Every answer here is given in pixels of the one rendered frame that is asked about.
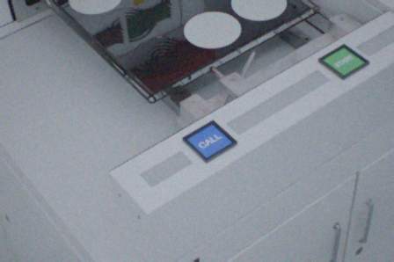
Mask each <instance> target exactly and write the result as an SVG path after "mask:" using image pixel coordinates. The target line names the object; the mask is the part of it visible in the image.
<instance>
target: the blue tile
mask: <svg viewBox="0 0 394 262"><path fill-rule="evenodd" d="M187 140H188V141H189V142H190V143H192V144H193V145H194V147H195V148H196V149H197V150H198V151H199V152H200V153H201V154H202V155H204V156H205V157H206V158H208V156H211V155H213V154H214V153H216V152H217V151H219V150H220V149H222V148H225V147H226V146H227V145H229V144H231V143H232V142H231V141H230V140H229V138H227V137H226V136H225V135H224V134H223V133H222V132H220V131H219V130H218V129H217V128H216V127H215V126H214V125H211V126H210V127H208V128H205V129H204V130H201V132H199V133H198V134H196V135H194V136H192V137H191V138H188V139H187Z"/></svg>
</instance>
